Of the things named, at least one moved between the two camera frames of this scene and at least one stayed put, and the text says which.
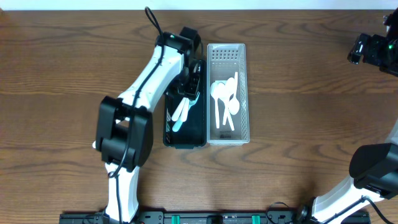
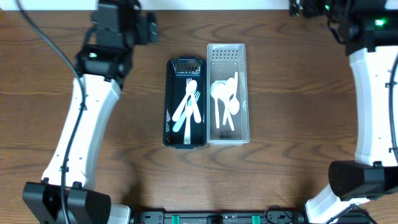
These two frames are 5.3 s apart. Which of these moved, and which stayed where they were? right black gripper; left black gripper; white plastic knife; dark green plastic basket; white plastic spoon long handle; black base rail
Moved: right black gripper; left black gripper
Stayed: dark green plastic basket; white plastic knife; white plastic spoon long handle; black base rail
